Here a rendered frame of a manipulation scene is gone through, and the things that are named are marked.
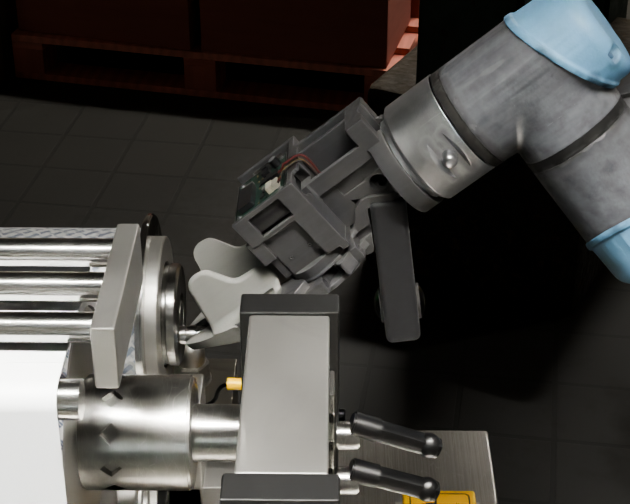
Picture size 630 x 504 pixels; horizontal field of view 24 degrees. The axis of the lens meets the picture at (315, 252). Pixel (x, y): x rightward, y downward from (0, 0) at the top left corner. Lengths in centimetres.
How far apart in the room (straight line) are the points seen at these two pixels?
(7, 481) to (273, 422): 14
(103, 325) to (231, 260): 37
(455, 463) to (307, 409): 84
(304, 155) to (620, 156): 21
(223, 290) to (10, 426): 34
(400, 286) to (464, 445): 53
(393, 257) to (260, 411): 35
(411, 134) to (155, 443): 28
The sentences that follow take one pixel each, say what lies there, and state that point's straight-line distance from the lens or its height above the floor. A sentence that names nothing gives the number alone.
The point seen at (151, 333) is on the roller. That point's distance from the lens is 102.
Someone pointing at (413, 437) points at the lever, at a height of 137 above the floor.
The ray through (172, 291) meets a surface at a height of 128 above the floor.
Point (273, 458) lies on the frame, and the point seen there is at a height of 144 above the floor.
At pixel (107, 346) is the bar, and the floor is 145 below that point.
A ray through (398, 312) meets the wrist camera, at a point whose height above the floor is 128.
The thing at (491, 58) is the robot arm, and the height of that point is 147.
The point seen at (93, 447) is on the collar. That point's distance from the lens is 79.
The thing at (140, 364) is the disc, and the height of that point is 126.
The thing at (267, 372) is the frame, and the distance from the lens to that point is 68.
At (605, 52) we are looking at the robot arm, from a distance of 92.
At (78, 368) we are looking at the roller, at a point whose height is 138.
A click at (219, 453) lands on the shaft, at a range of 81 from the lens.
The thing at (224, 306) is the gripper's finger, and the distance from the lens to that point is 101.
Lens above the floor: 183
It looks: 31 degrees down
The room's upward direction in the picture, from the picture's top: straight up
